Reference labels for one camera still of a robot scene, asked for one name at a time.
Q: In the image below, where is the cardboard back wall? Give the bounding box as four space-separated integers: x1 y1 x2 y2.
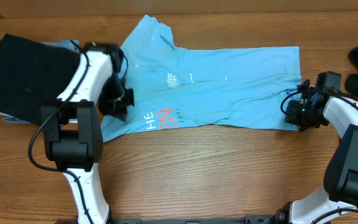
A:
0 0 358 18

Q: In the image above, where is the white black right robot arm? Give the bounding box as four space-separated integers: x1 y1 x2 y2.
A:
267 72 358 224

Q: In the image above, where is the light blue printed t-shirt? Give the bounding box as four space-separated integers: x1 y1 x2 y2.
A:
101 16 301 142

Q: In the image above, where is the folded light blue garment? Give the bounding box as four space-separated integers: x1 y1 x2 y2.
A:
43 40 79 52

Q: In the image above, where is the folded black garment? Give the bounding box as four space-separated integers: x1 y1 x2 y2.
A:
0 34 80 112

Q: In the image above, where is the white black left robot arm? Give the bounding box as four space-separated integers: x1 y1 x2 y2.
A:
40 42 134 223

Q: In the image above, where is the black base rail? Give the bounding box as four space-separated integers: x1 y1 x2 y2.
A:
107 215 275 224

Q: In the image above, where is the folded grey garment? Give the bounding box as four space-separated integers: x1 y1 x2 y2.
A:
0 106 42 125

